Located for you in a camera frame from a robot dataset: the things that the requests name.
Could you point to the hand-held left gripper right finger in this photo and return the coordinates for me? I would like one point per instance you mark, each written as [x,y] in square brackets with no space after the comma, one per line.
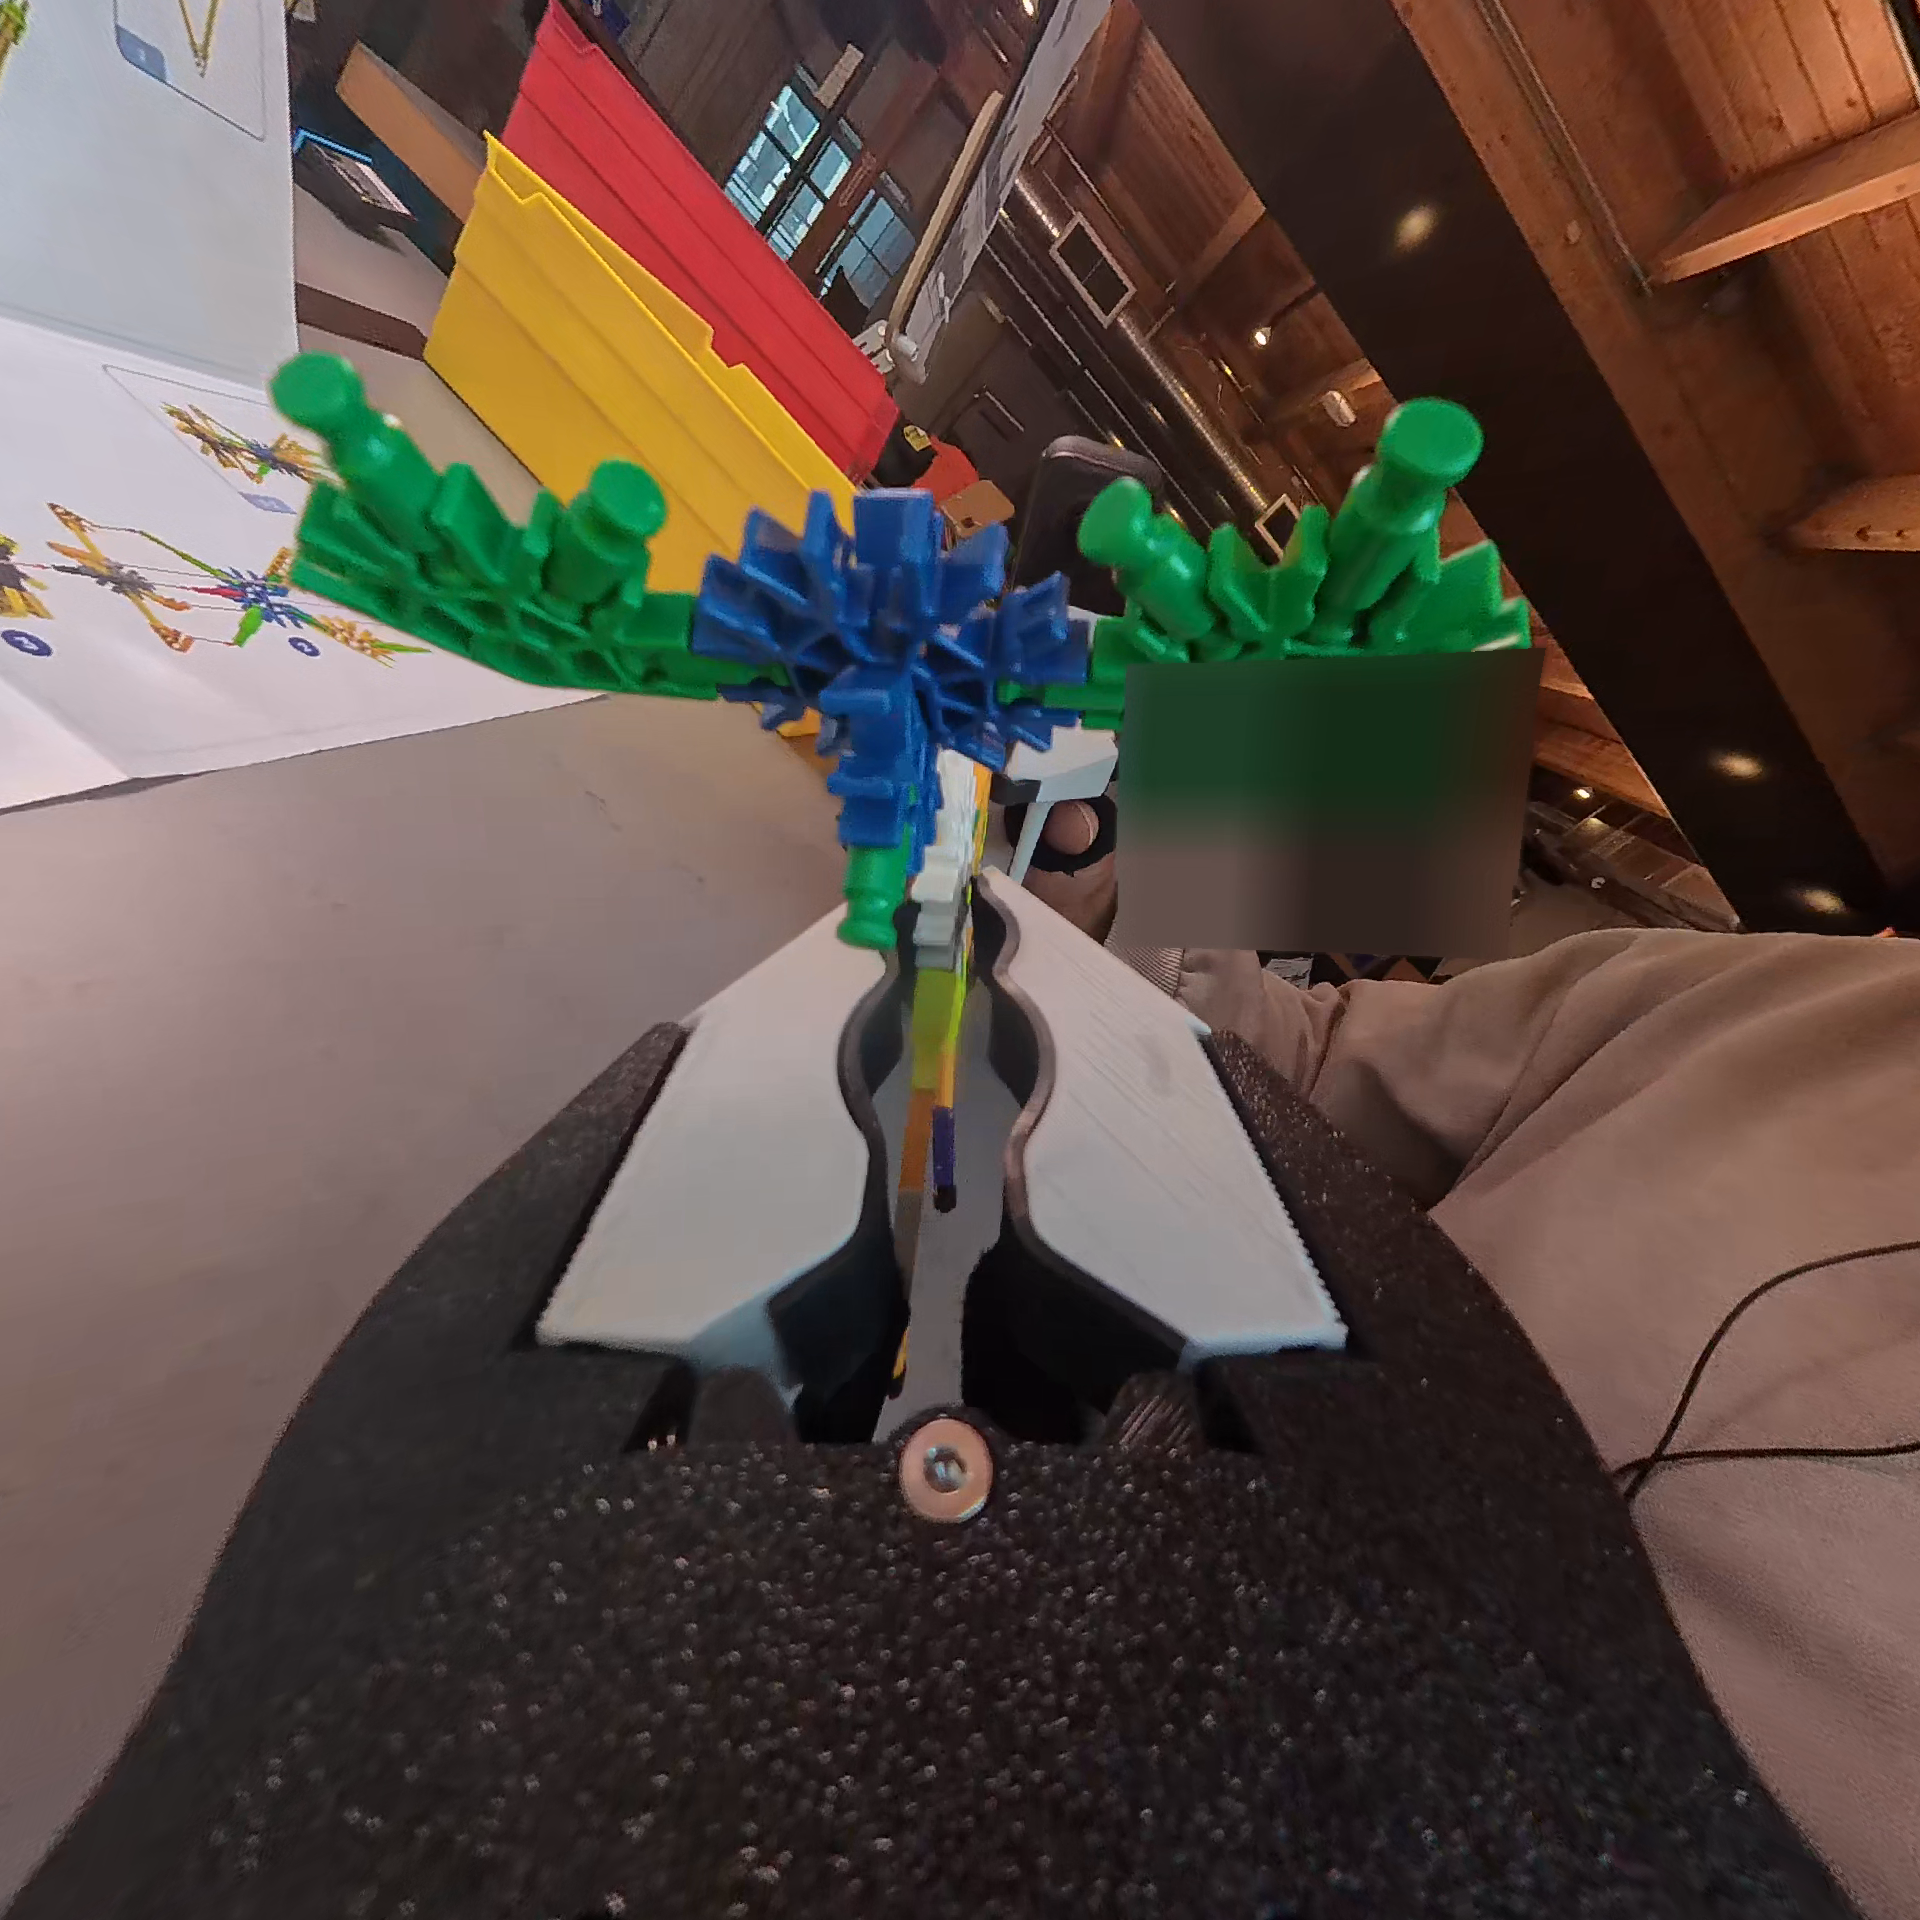
[1185,1185]

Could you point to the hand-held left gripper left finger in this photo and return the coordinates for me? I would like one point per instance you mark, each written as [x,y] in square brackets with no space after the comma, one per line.
[721,1185]

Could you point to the multicoloured toy hand assembly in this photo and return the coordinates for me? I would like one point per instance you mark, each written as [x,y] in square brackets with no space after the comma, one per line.
[933,1034]

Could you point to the green and blue toy assembly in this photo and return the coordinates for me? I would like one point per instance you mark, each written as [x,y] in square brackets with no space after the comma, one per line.
[450,571]

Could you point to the person's right forearm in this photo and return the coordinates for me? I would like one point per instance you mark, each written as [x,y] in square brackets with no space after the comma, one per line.
[1424,1050]

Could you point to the grey desk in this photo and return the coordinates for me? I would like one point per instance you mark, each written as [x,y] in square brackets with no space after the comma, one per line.
[300,974]

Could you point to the person's right hand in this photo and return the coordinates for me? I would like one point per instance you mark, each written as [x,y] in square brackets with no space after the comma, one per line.
[1072,829]

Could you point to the orange plastic object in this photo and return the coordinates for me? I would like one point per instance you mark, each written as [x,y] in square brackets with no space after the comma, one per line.
[938,458]

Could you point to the paned window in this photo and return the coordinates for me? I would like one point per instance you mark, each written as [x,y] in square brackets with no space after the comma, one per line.
[795,181]

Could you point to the stack of red plastic bins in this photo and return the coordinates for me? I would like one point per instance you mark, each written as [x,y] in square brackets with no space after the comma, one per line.
[675,195]

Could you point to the yellow plastic bin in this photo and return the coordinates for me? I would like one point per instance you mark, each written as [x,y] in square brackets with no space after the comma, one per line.
[571,344]

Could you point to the person's beige sweatshirt torso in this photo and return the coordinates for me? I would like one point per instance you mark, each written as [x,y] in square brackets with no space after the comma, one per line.
[1724,1350]

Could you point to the small black device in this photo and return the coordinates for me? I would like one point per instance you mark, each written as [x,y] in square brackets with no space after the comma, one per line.
[353,181]

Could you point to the white toy instruction sheet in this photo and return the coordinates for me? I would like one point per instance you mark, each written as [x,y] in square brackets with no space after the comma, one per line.
[151,181]

